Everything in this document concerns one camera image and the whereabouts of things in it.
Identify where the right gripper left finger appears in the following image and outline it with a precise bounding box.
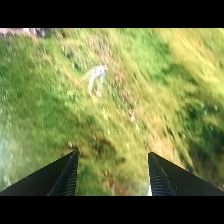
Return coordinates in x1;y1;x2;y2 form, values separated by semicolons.
0;149;80;197

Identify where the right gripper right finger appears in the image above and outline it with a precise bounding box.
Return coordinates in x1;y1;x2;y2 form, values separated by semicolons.
147;151;224;197

